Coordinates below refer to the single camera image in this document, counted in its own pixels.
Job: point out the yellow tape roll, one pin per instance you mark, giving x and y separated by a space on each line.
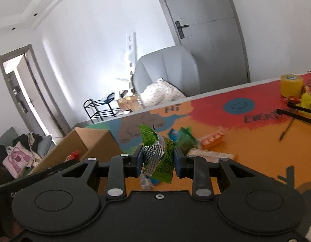
291 85

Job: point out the open doorway with grey frame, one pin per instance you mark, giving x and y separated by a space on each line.
32 93

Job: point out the small orange snack packet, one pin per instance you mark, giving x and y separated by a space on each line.
212 139

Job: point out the grey upholstered chair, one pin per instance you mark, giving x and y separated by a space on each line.
168 63

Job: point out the green silver snack packet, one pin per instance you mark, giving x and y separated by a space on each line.
163 161

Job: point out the yellow crumpled object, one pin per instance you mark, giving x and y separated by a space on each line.
309 100

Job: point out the white foam piece with hole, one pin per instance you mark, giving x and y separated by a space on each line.
122 85

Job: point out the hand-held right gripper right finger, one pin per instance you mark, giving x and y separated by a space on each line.
177 162

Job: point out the blue item on shoe rack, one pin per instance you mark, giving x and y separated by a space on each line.
109 98

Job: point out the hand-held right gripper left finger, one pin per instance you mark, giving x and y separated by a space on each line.
140 161

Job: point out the grey door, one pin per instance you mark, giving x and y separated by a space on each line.
208 42

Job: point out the cardboard box with plastic wrap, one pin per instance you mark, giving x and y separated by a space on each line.
130 104

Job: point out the pink tote bag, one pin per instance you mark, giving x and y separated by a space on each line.
18 157

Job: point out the white dotted pillow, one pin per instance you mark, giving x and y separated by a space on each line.
160 92

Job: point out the teal green snack packet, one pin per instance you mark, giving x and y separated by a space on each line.
185 138

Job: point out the red snack packet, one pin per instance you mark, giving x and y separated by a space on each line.
73 155

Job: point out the bread packet with orange label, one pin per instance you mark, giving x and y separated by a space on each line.
213 153

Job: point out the grey sofa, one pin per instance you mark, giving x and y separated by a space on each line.
46 143

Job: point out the brown cardboard box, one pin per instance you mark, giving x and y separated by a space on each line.
95 141

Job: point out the black metal shoe rack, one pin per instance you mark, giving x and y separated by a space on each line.
95 112

